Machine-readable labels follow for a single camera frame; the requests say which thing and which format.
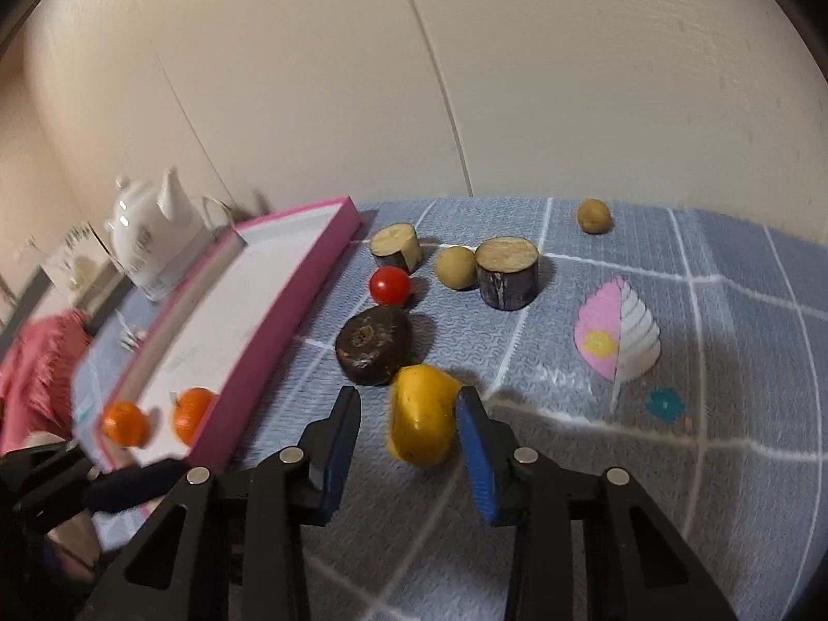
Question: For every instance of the tan round fruit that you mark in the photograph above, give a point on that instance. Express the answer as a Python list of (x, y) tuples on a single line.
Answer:
[(594, 217), (455, 267)]

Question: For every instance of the small eggplant slice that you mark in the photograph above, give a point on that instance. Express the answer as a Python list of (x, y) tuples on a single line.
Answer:
[(397, 246)]

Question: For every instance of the dark brown fruit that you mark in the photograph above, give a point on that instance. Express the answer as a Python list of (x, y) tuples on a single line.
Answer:
[(373, 345)]

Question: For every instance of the pink red cloth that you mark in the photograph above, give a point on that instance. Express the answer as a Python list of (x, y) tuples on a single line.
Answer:
[(37, 372)]

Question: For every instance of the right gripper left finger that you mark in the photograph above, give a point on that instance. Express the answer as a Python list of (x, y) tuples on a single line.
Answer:
[(301, 485)]

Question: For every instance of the large orange tangerine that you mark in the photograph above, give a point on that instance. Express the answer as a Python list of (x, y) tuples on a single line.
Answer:
[(189, 408)]

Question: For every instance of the red cherry tomato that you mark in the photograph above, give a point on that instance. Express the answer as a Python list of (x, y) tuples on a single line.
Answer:
[(390, 286)]

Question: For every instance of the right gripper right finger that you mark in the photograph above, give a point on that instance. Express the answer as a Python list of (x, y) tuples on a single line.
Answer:
[(515, 486)]

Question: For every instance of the large eggplant slice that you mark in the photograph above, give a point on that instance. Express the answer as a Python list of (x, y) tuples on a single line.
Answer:
[(507, 272)]

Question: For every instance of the yellow pepper piece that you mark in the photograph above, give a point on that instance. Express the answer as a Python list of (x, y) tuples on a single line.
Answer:
[(422, 423)]

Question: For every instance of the white bedside cabinet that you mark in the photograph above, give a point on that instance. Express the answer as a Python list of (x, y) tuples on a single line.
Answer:
[(79, 273)]

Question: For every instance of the white kettle power plug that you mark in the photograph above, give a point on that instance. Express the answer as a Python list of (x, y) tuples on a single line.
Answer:
[(132, 335)]

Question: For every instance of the pink white box tray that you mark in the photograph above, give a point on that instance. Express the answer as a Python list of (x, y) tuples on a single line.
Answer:
[(225, 328)]

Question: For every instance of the tan round fruit far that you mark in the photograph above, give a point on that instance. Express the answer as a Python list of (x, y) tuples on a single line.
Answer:
[(594, 217)]

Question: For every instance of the white ceramic electric kettle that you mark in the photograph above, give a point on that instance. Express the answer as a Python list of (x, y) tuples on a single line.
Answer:
[(158, 231)]

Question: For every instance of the person's left hand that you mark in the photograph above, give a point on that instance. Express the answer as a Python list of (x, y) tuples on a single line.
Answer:
[(77, 548)]

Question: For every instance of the small orange tangerine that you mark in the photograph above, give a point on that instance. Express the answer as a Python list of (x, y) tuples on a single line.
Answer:
[(125, 424)]

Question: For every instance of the blue checked tablecloth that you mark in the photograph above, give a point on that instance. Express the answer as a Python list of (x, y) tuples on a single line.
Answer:
[(726, 431)]

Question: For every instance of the tan round fruit near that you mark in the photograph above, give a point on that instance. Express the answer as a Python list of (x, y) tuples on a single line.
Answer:
[(455, 267)]

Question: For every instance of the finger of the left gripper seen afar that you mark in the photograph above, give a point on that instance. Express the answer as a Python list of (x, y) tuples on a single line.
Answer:
[(128, 487)]

